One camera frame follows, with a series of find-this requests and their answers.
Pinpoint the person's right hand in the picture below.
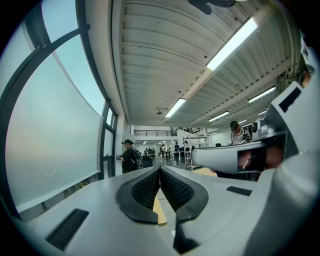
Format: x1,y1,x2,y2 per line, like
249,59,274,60
237,145,285,170

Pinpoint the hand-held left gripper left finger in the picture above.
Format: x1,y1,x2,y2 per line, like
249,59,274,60
17,166,177,256

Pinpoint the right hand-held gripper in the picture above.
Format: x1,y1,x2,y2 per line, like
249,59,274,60
250,81,311,161

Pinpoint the white shelving rack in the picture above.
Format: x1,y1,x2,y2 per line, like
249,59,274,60
182,135,214,172

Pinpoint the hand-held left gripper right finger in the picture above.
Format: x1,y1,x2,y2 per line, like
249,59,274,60
159,166,261,256

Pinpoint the white roller blind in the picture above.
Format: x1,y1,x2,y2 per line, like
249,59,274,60
4,51,105,210

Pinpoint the dark window frame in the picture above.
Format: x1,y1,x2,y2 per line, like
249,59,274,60
0,0,118,221

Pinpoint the black head-mounted camera rig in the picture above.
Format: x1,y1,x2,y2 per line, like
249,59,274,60
187,0,237,16

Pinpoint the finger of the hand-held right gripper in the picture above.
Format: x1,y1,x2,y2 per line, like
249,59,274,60
191,141,266,175

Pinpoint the black mezzanine railing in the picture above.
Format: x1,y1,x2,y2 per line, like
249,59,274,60
133,129,178,137

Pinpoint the long ceiling light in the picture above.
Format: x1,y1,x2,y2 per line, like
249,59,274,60
164,97,187,118
207,110,230,123
206,16,259,72
247,85,277,104

